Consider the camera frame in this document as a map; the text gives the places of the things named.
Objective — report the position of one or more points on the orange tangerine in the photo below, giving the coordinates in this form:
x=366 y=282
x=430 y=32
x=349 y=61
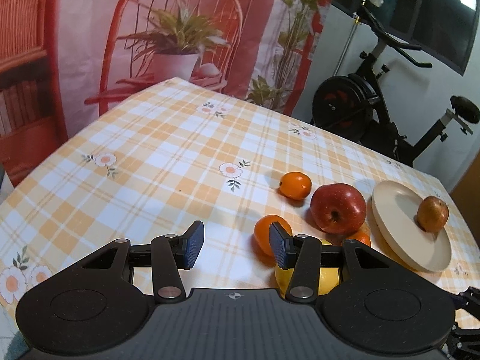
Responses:
x=261 y=231
x=360 y=236
x=295 y=185

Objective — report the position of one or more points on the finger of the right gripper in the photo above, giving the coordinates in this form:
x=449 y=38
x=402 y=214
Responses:
x=462 y=339

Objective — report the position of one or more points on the plaid floral tablecloth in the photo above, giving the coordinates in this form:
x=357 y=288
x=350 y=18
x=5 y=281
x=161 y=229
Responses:
x=168 y=156

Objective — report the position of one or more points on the dark red apple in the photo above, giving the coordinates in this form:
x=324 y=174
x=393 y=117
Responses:
x=432 y=214

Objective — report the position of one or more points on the bright red apple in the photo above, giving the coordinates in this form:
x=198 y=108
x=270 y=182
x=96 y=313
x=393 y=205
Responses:
x=338 y=209

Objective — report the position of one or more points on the black exercise bike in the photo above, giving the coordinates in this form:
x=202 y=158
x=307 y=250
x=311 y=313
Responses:
x=353 y=106

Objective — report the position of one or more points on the printed chair backdrop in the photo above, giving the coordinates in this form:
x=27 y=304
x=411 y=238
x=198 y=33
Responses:
x=64 y=63

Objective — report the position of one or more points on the yellow lemon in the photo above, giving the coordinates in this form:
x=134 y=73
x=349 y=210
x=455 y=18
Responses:
x=329 y=278

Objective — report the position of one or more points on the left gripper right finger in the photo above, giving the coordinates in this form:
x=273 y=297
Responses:
x=302 y=254

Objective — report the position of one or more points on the brown walnut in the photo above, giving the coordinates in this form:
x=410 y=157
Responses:
x=365 y=229

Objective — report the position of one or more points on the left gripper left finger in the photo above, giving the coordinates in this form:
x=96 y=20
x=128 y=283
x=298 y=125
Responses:
x=169 y=254

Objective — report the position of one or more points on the beige round plate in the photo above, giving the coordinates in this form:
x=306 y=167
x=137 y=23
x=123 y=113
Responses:
x=394 y=209

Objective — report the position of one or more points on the dark window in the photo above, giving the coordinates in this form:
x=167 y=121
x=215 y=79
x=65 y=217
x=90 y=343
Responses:
x=445 y=29

